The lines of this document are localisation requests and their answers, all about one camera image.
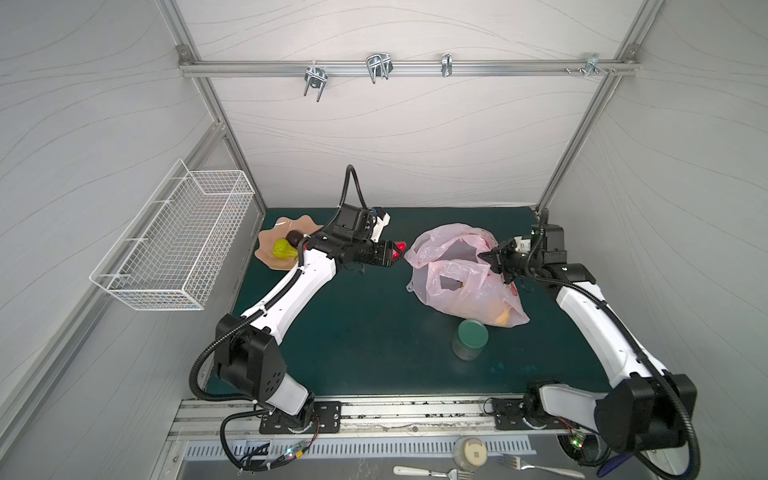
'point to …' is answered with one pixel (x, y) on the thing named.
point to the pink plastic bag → (450, 276)
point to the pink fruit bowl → (268, 237)
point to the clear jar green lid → (470, 338)
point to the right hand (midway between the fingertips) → (481, 245)
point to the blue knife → (613, 463)
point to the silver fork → (517, 463)
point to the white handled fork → (454, 473)
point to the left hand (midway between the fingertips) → (396, 248)
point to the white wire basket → (172, 255)
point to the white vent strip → (236, 450)
